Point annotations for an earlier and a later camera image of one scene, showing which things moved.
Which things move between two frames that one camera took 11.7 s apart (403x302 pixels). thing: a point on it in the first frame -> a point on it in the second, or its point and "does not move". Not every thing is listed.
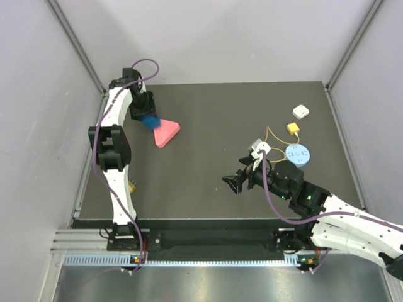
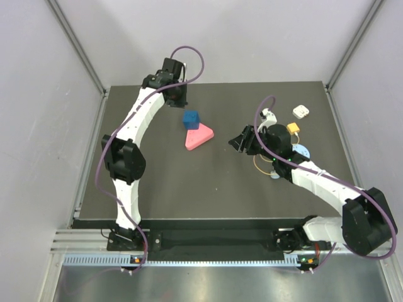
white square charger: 300,111 does not move
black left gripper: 148,107 -> 181,102
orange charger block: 293,128 does not move
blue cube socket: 150,121 -> 191,119
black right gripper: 236,180 -> 245,141
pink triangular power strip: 164,133 -> 196,137
